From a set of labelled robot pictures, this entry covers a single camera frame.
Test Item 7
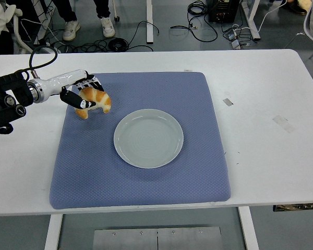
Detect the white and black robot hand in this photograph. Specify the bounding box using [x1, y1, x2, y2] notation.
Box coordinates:
[39, 69, 105, 109]

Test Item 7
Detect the orange and white croissant bread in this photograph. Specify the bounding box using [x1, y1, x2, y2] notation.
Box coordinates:
[75, 86, 112, 120]

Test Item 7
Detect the white power strip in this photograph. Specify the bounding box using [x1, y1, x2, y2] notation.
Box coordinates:
[39, 41, 61, 54]

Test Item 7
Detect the person with white shoes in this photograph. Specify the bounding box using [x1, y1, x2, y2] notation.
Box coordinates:
[52, 0, 116, 42]

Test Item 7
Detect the blue quilted mat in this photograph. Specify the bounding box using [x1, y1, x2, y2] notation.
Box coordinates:
[49, 71, 231, 210]

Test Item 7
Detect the white background table leg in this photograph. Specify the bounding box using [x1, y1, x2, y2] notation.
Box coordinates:
[246, 0, 261, 40]
[145, 0, 154, 44]

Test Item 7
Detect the round grey plate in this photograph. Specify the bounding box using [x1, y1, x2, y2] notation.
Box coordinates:
[113, 108, 184, 169]

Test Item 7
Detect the black equipment box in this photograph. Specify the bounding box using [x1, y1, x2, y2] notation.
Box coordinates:
[208, 0, 242, 23]

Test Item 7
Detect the grey metal plate with screws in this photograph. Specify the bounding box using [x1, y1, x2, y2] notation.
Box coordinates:
[92, 226, 223, 250]

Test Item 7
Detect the large clear tape patch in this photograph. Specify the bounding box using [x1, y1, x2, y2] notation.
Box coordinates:
[272, 114, 296, 133]

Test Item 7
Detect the black coiled cable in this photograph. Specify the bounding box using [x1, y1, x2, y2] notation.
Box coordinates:
[108, 37, 129, 52]

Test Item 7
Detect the thin black looped cable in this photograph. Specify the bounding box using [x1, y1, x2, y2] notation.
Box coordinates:
[127, 20, 161, 52]

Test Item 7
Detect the black cable bundle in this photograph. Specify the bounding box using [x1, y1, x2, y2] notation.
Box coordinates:
[169, 0, 219, 42]

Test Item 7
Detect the white cable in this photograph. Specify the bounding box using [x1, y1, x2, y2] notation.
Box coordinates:
[258, 0, 287, 32]

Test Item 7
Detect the white chair frame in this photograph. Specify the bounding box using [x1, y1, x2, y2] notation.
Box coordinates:
[284, 5, 313, 61]

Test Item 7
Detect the metal bracket under table edge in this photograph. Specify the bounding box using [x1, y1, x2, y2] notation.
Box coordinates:
[272, 202, 313, 212]

